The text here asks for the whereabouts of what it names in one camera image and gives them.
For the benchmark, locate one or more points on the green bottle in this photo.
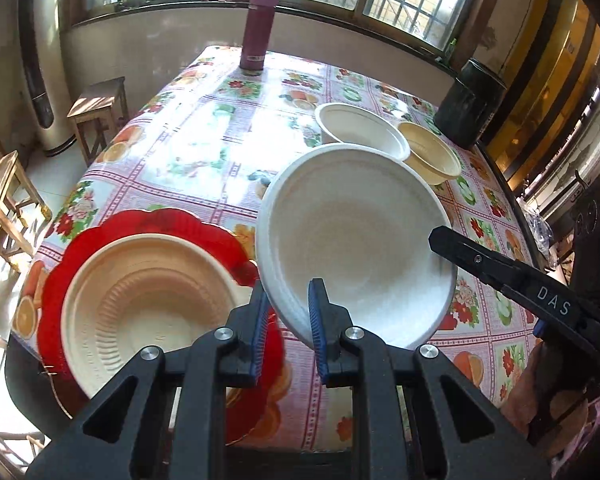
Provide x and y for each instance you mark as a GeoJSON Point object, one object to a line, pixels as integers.
{"type": "Point", "coordinates": [452, 46]}

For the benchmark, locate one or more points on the person's right hand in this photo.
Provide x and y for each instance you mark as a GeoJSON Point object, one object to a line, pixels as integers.
{"type": "Point", "coordinates": [525, 390]}

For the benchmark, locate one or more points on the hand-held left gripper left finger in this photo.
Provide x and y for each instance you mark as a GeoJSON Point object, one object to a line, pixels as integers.
{"type": "Point", "coordinates": [260, 340]}

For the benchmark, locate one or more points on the small beige plastic bowl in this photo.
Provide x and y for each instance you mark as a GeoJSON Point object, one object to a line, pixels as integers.
{"type": "Point", "coordinates": [430, 152]}

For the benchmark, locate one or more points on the tower air conditioner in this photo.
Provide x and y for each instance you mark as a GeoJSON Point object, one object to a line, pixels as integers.
{"type": "Point", "coordinates": [42, 60]}

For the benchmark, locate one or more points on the black cylindrical canister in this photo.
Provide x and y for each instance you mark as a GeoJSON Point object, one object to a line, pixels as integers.
{"type": "Point", "coordinates": [470, 105]}

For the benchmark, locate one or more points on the white shallow paper bowl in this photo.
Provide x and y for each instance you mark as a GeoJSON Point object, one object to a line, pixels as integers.
{"type": "Point", "coordinates": [360, 230]}

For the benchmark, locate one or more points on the large red scalloped plate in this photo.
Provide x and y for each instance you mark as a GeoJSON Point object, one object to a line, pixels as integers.
{"type": "Point", "coordinates": [60, 270]}

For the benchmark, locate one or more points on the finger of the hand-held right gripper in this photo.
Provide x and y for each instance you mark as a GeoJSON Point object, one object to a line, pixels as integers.
{"type": "Point", "coordinates": [539, 330]}
{"type": "Point", "coordinates": [495, 270]}

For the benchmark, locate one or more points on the beige ribbed plastic bowl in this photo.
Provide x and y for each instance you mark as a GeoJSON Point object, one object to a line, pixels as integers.
{"type": "Point", "coordinates": [150, 290]}

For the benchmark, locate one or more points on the white deep plastic bowl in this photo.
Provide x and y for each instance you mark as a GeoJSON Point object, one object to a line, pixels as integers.
{"type": "Point", "coordinates": [360, 127]}

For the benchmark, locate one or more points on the clear plastic bag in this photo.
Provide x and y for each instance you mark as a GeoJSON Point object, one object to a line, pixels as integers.
{"type": "Point", "coordinates": [537, 227]}

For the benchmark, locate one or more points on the small wooden stool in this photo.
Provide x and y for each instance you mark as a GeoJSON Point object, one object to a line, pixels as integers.
{"type": "Point", "coordinates": [100, 105]}
{"type": "Point", "coordinates": [5, 195]}

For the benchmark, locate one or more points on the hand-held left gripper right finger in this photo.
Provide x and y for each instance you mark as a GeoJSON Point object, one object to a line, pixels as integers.
{"type": "Point", "coordinates": [317, 330]}

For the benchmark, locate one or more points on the purple thermos bottle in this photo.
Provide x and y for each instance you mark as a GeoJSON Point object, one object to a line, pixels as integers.
{"type": "Point", "coordinates": [258, 25]}

